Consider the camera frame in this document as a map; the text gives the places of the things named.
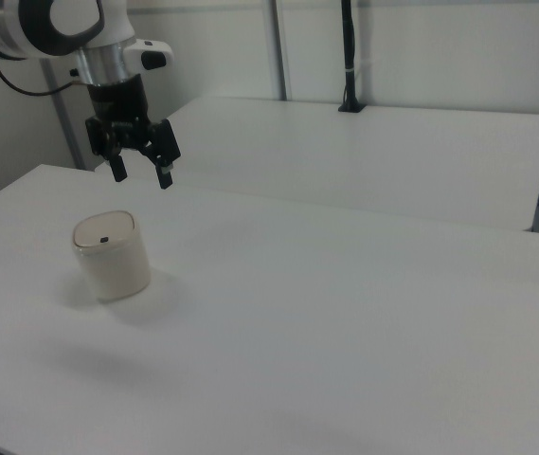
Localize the white side table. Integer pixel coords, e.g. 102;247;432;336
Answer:
93;96;539;233

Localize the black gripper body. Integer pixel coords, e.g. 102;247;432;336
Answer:
86;74;156;151

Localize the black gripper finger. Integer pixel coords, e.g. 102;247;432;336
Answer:
143;118;183;191
84;116;128;184

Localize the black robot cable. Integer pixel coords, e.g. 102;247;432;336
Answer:
0;56;85;99

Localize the beige plastic trash bin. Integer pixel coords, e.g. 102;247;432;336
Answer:
70;209;152;302

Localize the black camera stand pole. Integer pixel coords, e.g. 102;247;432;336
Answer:
337;0;366;114

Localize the grey aluminium partition post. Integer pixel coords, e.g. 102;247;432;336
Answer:
267;0;295;101

